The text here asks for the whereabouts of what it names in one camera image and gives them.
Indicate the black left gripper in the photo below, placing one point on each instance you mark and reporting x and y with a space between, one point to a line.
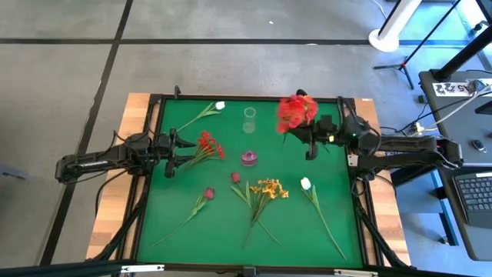
171 152

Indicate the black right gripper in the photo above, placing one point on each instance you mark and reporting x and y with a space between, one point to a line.
323 127

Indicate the red artificial flower bunch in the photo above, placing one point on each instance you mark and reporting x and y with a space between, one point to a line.
207 148
296 111

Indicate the white artificial tulip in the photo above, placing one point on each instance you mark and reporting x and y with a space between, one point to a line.
220 105
305 184

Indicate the dark red artificial tulip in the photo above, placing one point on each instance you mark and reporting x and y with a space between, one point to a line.
209 193
235 177

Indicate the yellow artificial flower bunch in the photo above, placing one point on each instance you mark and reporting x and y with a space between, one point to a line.
271 188

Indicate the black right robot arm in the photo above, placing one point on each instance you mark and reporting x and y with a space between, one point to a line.
407 146

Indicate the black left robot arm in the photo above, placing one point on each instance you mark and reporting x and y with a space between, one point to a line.
92 163

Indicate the clear glass vase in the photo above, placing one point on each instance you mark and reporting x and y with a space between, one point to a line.
249 129

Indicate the pink glass vase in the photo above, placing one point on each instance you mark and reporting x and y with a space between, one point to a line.
249 158

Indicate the black clamp clip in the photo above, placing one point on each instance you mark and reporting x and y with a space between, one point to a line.
177 92
301 92

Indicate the silver mounting plate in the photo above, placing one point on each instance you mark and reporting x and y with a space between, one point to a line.
352 160

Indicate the green table mat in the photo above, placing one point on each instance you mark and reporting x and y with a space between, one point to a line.
300 238

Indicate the white power strip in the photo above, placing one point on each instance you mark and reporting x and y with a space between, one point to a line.
417 127

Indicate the thin black tripod stand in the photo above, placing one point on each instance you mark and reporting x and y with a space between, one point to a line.
402 66

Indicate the small black adapter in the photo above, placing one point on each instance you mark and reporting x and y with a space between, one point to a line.
422 99

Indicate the white pole with round base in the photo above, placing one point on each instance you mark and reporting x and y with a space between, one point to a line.
384 40

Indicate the white paper label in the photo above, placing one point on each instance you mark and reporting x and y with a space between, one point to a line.
449 88

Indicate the grey desk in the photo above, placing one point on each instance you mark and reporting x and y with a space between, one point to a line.
461 123

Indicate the black crossbeam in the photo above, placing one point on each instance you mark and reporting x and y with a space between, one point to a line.
57 269

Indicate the black key fob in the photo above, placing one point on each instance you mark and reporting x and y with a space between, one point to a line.
479 145

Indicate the grey floor object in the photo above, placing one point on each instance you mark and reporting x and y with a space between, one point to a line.
11 173

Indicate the black flat device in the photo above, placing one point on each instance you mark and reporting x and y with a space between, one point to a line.
485 108

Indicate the black keyboard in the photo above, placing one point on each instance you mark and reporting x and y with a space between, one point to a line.
476 196

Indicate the black table frame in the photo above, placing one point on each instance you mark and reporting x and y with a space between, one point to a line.
200 267

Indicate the silver metal bracket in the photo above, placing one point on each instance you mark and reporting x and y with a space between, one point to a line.
142 268
355 272

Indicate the thick black post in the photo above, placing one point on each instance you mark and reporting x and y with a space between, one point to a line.
461 57

